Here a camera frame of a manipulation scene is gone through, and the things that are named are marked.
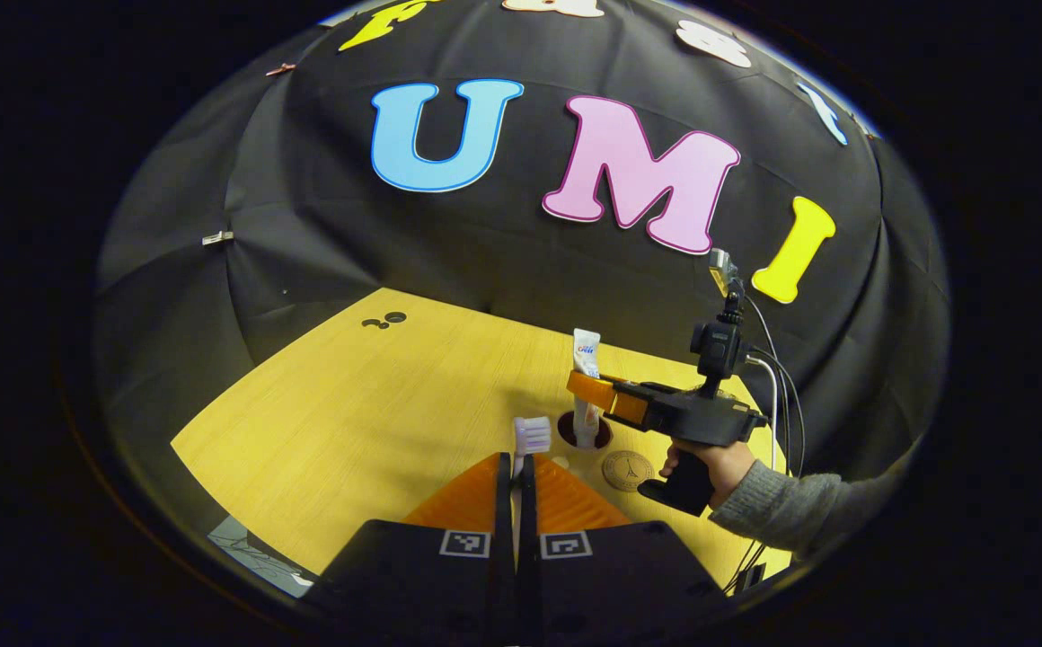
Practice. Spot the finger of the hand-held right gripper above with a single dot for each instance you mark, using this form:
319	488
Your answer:
593	388

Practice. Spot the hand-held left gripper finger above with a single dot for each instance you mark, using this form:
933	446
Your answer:
503	539
525	557

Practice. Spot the white toothpaste tube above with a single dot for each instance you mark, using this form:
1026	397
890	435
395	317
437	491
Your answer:
587	346

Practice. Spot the beige cup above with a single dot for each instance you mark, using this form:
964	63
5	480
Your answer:
602	436

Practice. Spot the pink white toothbrush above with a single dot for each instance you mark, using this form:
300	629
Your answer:
532	436

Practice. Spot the round brown coaster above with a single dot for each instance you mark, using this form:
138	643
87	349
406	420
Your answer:
627	470

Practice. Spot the yellow wooden desktop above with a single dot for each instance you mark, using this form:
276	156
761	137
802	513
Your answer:
350	422

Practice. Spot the black desk edge clamp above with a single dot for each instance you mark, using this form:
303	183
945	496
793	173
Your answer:
752	577

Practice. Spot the black backdrop cloth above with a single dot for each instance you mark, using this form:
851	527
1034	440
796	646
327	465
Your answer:
485	243

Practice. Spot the double black desk grommet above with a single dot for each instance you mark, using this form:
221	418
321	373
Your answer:
393	317

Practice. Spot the silver cloth clip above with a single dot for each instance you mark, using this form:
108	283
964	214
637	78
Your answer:
217	237

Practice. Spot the red cloth clip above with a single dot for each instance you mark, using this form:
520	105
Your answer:
281	69

